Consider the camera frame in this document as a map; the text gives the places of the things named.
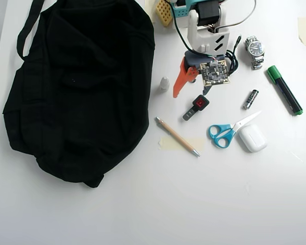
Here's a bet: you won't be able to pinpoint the black AA battery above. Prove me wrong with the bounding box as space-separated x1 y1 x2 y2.
243 89 260 110

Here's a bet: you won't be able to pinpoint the camera circuit board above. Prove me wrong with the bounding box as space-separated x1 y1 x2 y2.
199 60 231 87

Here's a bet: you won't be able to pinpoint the yellow perforated base block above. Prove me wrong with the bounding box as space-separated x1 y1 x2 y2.
155 0 174 28

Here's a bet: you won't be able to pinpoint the silver wristwatch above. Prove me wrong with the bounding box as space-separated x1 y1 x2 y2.
244 35 266 70

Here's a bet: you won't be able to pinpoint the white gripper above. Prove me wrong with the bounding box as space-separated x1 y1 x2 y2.
172 10 231 99

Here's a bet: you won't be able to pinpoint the thin dark camera wire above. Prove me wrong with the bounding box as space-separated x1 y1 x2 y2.
171 2 195 54

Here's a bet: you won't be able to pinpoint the black coiled cable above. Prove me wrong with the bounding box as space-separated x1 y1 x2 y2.
224 35 243 77

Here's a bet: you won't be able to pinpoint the blue handled scissors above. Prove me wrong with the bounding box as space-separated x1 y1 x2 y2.
208 110 262 149

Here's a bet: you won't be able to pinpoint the wooden ballpoint pen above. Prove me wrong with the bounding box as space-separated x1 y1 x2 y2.
155 116 201 157

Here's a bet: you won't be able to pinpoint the grey motor cable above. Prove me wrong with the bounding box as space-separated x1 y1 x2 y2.
215 0 257 30

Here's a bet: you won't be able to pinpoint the small white dropper bottle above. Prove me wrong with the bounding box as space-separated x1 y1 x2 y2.
159 76 170 92

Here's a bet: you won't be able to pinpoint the black fabric bag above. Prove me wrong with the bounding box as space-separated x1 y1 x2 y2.
2 0 156 189

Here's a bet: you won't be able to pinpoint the wide masking tape piece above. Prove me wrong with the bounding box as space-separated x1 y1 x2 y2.
158 136 206 154

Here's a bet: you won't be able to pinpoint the green black marker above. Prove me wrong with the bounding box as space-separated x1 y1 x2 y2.
267 65 304 116

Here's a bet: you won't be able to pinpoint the torn masking tape piece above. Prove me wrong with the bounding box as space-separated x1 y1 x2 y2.
297 16 306 48

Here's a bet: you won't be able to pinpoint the white earbuds case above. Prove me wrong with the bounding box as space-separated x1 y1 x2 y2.
239 124 268 153

